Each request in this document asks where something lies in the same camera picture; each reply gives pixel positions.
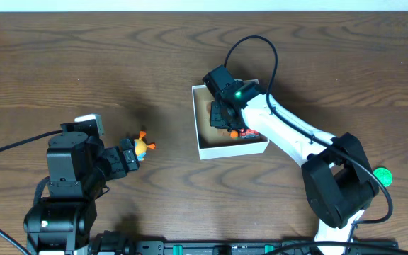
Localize orange and blue duck toy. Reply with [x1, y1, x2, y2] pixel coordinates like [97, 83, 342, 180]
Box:
[134, 130, 156, 161]

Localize brown plush toy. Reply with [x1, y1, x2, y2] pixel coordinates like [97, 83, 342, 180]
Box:
[207, 101, 239, 140]

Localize red toy fire truck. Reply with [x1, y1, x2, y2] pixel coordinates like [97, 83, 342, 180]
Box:
[239, 129, 260, 139]

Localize green round toy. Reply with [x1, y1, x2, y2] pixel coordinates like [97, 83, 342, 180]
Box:
[373, 167, 393, 187]

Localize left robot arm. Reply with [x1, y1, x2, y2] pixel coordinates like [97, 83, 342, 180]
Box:
[24, 120, 140, 254]

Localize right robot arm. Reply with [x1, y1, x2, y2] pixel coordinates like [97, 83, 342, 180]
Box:
[203, 65, 380, 242]

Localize white cardboard box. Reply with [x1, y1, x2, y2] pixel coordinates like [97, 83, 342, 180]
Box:
[191, 84, 270, 160]

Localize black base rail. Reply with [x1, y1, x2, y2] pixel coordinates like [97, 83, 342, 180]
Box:
[90, 229, 400, 255]

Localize left black cable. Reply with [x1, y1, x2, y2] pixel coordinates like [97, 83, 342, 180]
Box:
[0, 129, 63, 164]

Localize black cable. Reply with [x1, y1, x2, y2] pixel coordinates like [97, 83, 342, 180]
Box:
[0, 129, 63, 164]
[223, 34, 394, 225]

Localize right black cable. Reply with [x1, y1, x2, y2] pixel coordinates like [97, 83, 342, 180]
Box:
[223, 34, 394, 225]

